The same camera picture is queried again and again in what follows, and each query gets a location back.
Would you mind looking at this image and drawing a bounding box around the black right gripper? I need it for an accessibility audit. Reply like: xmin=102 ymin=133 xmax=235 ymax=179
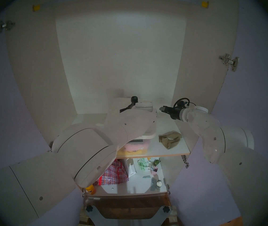
xmin=159 ymin=106 xmax=185 ymax=120

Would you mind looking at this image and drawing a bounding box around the white plastic bin lid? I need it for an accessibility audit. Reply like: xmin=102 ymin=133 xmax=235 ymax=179
xmin=105 ymin=97 xmax=158 ymax=140

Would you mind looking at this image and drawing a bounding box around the pale pink folded cloth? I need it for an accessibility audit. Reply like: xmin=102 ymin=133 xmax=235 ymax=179
xmin=123 ymin=143 xmax=150 ymax=151

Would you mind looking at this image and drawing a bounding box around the lilac wardrobe door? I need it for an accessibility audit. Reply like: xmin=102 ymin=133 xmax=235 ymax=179
xmin=0 ymin=7 xmax=62 ymax=226
xmin=169 ymin=0 xmax=268 ymax=226

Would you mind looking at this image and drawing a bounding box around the white wardrobe carcass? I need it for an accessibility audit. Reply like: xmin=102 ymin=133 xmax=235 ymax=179
xmin=6 ymin=0 xmax=240 ymax=181

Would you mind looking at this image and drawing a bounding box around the grey robot base frame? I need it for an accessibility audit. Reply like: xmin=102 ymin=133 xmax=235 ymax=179
xmin=79 ymin=206 xmax=177 ymax=226

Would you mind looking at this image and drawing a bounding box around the clear plastic storage bin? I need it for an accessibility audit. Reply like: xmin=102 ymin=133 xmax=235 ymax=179
xmin=116 ymin=134 xmax=152 ymax=156

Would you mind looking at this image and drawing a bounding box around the yellow cloth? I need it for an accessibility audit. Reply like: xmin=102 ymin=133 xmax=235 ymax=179
xmin=116 ymin=148 xmax=147 ymax=156

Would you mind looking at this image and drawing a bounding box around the beige ribbed sock pair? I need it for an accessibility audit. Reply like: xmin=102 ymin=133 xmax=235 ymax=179
xmin=159 ymin=131 xmax=183 ymax=150

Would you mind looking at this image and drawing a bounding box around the red plaid bag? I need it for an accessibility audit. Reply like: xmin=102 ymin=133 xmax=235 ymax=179
xmin=93 ymin=159 xmax=129 ymax=186

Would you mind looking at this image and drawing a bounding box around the white clothes rod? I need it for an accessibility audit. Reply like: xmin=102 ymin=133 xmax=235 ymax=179
xmin=40 ymin=0 xmax=203 ymax=7

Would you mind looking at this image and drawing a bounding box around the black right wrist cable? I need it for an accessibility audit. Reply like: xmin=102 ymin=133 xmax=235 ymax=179
xmin=174 ymin=98 xmax=197 ymax=109

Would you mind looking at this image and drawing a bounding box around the green crumpled wrapper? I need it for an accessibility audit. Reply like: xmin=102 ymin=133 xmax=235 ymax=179
xmin=138 ymin=158 xmax=150 ymax=171

